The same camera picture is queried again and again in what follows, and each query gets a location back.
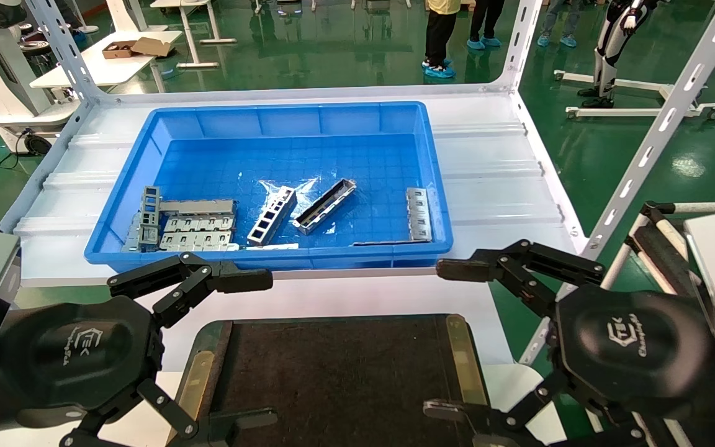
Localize long grey metal bar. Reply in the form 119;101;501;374
159;199;236;216

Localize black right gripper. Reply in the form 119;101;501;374
423;239;715;447

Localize white desk with legs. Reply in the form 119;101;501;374
150;0;238;69

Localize metal channel part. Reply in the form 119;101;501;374
292;178;358;235

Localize black and white humanoid robot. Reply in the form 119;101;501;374
578;0;659;109

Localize white wheeled robot stand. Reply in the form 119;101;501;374
553;68;715;120

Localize clear plastic film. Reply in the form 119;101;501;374
258;177;341;234

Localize person in black trousers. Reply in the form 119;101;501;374
466;0;504;50

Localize person in yellow shirt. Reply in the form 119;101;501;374
421;0;462;79

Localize black container with brass handles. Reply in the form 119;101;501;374
165;314;501;447

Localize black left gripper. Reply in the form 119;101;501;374
0;251;279;447

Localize blue plastic bin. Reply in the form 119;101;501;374
84;101;454;272

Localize leaning grey metal bracket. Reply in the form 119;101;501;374
123;212;160;252

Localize flat perforated metal plate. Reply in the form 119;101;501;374
406;187;433;242

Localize white slotted shelf rack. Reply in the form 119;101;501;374
0;0;715;367

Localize metal part with square holes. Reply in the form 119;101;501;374
246;186;297;246

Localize white work table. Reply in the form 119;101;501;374
29;30;183;91

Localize white and black cart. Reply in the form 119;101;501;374
600;201;715;447

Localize open cardboard box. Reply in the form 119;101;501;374
102;37;175;60

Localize person in blue jeans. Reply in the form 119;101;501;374
536;0;579;48

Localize white machine base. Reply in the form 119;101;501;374
0;0;80;156

